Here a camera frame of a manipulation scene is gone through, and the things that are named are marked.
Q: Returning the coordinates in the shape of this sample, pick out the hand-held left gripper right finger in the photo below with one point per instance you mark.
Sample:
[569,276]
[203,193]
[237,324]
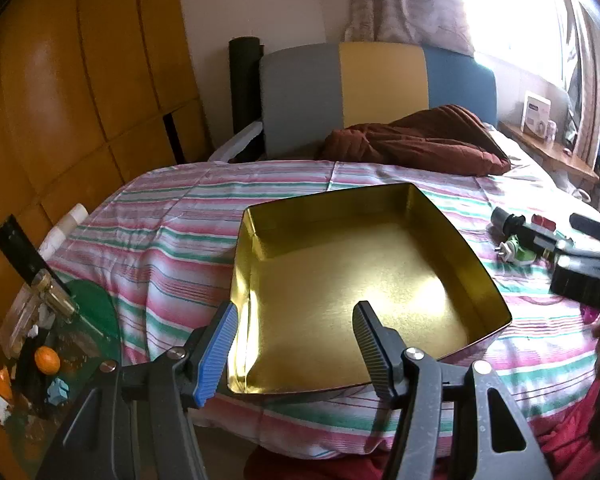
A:
[372,355]

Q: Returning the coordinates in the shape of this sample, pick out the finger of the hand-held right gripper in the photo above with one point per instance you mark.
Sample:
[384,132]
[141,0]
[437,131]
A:
[545,242]
[597,230]

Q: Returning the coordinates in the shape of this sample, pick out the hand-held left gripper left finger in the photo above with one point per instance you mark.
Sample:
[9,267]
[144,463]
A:
[215,360]

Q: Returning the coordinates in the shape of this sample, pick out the green and white plug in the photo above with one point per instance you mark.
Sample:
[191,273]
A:
[517,255]

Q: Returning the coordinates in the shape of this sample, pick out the black cylindrical part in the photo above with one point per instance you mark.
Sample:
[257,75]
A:
[505,220]

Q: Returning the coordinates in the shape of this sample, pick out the gold square tin box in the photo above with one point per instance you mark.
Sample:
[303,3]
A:
[355,270]

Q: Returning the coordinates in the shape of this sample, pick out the dark red cylinder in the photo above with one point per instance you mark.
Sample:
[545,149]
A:
[549,222]
[536,220]

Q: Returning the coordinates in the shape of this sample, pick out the grey bed sheet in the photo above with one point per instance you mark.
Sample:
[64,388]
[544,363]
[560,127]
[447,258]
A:
[522,157]

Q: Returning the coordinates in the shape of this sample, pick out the wooden shelf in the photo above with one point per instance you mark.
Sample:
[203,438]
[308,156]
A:
[555,152]

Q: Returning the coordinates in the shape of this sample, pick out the patterned mug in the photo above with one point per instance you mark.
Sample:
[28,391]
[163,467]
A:
[551,130]

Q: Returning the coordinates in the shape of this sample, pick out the white carton box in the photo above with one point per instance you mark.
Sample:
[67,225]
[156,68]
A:
[536,112]

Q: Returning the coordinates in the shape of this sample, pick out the green glass side table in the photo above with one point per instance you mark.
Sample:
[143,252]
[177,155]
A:
[90,310]

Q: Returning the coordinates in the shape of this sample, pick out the striped bed sheet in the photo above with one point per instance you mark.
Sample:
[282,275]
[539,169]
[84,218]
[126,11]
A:
[180,220]

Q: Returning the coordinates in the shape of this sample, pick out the small blue block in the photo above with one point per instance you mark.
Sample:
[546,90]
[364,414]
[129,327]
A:
[58,392]

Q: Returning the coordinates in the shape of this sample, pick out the brown quilted pillow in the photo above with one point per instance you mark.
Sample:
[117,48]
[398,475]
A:
[420,137]

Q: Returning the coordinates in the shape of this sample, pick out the clear glass bottle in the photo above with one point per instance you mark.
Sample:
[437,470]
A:
[30,315]

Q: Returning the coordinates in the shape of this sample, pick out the white plastic bottle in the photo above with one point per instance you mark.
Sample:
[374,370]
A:
[55,240]
[76,214]

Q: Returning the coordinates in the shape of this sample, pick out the black flat board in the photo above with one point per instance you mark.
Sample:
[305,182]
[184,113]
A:
[17,250]

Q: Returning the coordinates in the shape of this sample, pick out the grey yellow blue headboard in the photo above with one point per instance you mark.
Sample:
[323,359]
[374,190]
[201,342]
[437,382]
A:
[380,85]

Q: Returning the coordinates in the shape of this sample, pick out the window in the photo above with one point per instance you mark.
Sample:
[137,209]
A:
[510,10]

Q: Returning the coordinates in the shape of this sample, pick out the patterned curtain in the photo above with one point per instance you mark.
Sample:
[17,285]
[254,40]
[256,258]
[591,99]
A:
[405,5]

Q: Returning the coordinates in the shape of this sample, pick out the wooden wardrobe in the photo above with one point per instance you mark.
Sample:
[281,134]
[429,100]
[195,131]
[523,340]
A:
[80,85]

